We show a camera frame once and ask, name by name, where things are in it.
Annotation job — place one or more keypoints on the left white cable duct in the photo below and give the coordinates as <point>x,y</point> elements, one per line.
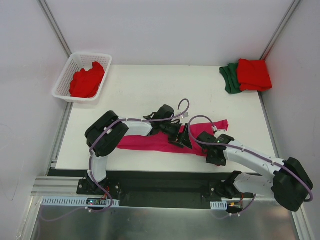
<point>75,201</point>

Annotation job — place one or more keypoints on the right white cable duct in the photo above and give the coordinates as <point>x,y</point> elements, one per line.
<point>219,205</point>

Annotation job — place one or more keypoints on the white perforated plastic basket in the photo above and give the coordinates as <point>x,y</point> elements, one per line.
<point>76,62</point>

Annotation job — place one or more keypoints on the folded green t shirt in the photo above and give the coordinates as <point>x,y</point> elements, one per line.
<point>229,74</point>

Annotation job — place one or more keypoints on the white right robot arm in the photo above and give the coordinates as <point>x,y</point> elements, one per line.
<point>284,180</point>

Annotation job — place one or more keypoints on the white cable duct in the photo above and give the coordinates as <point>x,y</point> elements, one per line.
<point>219,205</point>
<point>75,201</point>

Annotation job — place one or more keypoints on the pink t shirt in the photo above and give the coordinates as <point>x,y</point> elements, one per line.
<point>160,143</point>

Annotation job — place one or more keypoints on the left aluminium rail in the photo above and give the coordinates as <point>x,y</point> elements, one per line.
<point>55,186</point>

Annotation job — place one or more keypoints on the folded red t shirt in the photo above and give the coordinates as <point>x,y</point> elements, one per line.
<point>253,75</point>

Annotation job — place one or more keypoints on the red t shirt in basket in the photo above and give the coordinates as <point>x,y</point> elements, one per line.
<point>85,84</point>

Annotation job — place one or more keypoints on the left aluminium frame post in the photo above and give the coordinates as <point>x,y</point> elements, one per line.
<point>55,26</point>

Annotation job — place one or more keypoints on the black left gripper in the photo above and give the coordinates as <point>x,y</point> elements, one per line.
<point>180,135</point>

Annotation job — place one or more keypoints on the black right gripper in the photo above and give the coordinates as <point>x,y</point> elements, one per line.
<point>215,156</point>

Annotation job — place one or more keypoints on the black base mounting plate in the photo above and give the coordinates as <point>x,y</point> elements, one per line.
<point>150,189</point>

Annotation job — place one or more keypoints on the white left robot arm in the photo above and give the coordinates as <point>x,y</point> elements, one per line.
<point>105,134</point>

